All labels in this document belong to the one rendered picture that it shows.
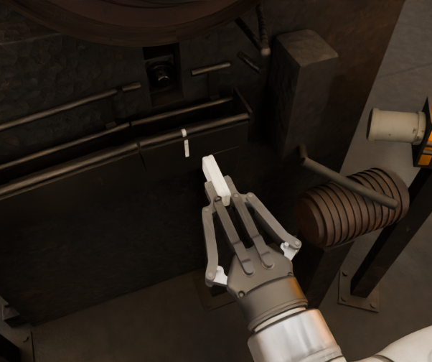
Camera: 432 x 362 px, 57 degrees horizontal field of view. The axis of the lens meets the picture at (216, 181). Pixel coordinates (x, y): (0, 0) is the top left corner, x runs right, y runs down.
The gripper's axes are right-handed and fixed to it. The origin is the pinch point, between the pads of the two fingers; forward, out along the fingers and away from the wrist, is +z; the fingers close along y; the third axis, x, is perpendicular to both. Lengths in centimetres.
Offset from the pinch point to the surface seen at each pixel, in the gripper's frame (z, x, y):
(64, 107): 22.0, -1.0, -17.3
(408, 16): 120, -85, 167
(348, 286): -6, -73, 45
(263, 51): 5.8, 15.5, 7.8
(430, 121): 0.5, -2.6, 38.9
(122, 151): 13.3, -4.6, -10.8
